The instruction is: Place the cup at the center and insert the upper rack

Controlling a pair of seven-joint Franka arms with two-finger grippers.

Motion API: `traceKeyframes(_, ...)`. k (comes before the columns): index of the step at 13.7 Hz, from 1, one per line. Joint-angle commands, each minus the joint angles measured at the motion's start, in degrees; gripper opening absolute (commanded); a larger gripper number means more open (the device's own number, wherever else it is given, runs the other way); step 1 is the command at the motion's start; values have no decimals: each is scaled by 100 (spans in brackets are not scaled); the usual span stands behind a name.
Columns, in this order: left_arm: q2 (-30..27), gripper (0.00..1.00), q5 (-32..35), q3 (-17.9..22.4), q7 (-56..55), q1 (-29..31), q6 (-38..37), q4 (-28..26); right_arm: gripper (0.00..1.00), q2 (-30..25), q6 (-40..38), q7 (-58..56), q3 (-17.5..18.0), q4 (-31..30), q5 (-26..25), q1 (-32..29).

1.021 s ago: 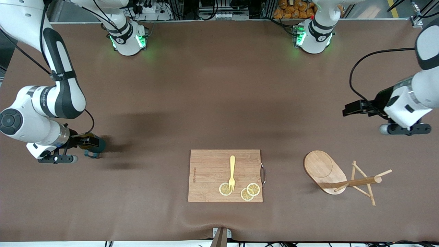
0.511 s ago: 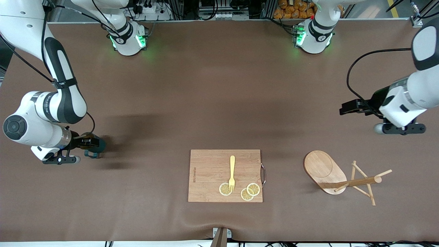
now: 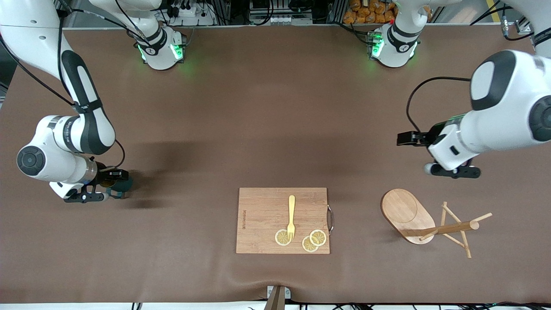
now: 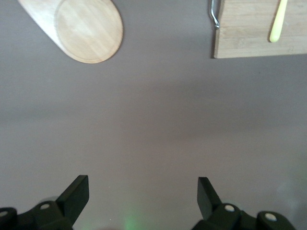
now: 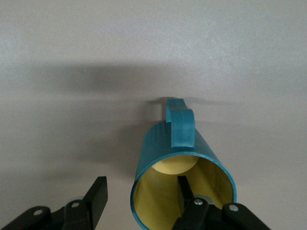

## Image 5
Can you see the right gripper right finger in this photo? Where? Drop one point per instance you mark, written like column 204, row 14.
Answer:
column 192, row 213

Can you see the brown table mat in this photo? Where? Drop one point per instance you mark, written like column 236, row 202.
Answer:
column 72, row 48

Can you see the teal mug yellow inside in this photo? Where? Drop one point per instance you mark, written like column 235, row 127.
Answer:
column 156, row 143

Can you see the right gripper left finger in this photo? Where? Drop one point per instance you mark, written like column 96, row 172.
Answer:
column 93, row 203

